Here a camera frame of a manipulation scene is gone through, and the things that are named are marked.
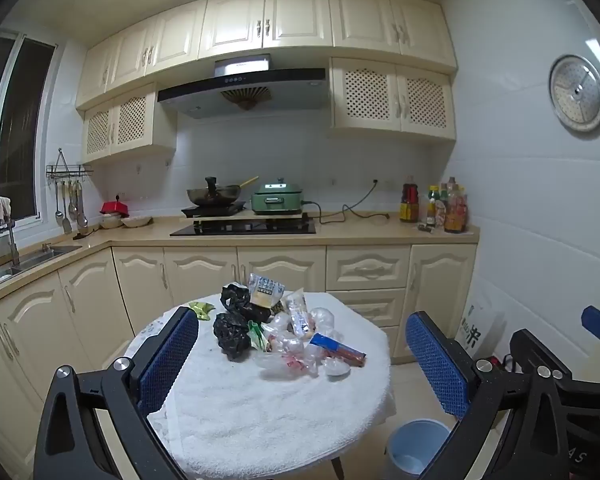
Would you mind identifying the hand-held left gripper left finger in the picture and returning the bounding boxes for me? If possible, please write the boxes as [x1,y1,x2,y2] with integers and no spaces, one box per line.
[32,305,201,480]

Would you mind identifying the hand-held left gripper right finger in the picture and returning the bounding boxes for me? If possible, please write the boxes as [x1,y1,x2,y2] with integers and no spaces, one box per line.
[405,311,588,480]

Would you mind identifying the light blue waste bin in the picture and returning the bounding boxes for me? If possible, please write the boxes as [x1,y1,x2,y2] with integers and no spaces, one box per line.
[385,419,453,478]

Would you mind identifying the white rice bag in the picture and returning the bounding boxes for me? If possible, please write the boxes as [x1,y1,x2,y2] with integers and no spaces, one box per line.
[460,302,506,358]

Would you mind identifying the crumpled black plastic bag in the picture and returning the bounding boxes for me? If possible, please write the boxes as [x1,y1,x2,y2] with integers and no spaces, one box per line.
[220,283,273,323]
[212,312,253,360]

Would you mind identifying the small dark green wrapper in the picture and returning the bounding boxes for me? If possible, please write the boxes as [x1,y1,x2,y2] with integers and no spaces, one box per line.
[247,320,271,353]

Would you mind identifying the blue and red packet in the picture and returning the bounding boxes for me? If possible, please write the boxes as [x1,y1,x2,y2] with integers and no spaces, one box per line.
[308,332,368,366]

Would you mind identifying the round white towel-covered table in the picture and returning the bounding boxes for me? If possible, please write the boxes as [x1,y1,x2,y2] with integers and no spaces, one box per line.
[125,290,396,480]

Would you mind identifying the blue and beige carton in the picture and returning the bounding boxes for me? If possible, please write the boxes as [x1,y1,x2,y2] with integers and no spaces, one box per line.
[247,273,286,308]

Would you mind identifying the clear plastic bag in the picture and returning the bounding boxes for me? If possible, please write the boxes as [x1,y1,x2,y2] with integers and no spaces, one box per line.
[257,352,326,378]
[310,306,337,333]

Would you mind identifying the clear sausage packet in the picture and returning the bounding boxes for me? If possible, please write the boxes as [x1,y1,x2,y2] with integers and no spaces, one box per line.
[285,287,316,341]

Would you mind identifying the cream lower kitchen cabinets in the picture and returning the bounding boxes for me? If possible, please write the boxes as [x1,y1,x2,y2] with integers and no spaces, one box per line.
[0,222,481,480]

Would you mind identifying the cream kitchen cabinets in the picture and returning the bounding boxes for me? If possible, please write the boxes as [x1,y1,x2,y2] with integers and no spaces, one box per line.
[75,0,458,110]
[0,222,481,480]

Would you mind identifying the black gas stove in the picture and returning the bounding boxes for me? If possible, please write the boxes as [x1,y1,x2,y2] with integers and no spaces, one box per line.
[170,217,317,237]

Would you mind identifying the orange labelled oil bottle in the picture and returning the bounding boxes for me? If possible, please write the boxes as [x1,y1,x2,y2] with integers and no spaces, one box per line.
[444,185,468,234]

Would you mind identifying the black induction cooker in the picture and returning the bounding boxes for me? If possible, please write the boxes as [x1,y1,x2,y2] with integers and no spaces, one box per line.
[181,201,247,218]

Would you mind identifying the dark sauce bottle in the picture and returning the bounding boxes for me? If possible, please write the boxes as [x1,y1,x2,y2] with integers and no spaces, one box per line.
[400,176,421,223]

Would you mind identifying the metal slotted spoon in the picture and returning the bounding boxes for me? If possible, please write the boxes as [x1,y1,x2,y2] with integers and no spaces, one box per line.
[74,180,89,228]

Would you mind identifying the steel sink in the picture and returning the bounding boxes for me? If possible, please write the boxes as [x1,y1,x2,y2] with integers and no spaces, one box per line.
[0,244,83,296]

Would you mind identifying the metal spatula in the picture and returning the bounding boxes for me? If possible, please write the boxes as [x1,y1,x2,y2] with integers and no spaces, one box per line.
[61,180,74,234]

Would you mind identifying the green electric cooking pot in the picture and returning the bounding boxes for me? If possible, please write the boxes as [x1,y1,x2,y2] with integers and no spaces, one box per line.
[251,177,308,215]

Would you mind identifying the metal faucet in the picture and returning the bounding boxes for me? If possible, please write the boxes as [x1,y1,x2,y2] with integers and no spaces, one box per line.
[0,217,21,267]

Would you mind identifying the round metal pot lid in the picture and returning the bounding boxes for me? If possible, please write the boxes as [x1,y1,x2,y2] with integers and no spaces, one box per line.
[548,54,600,133]

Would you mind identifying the narrow cream lattice door cabinet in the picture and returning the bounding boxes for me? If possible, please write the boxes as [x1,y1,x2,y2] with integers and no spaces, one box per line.
[82,91,177,163]

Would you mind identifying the kitchen window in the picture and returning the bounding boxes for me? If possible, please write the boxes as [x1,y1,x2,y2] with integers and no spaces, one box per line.
[0,30,58,241]

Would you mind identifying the black range hood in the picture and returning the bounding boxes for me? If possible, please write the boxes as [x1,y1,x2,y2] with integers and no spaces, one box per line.
[156,54,329,120]

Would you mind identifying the wide cream lattice door cabinet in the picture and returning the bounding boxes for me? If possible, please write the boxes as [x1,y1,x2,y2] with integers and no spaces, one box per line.
[328,57,457,142]

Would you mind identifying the cream upper kitchen cabinets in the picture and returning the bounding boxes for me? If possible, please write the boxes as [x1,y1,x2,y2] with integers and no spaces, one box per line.
[75,0,458,110]

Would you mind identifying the dark wok yellow handle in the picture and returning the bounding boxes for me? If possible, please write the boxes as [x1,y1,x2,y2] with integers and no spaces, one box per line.
[186,176,260,207]

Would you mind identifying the black power cable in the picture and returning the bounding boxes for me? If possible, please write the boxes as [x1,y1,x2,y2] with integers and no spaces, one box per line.
[302,180,391,224]

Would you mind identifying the metal wall utensil rack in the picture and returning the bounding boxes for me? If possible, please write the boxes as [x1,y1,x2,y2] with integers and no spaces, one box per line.
[46,149,95,179]

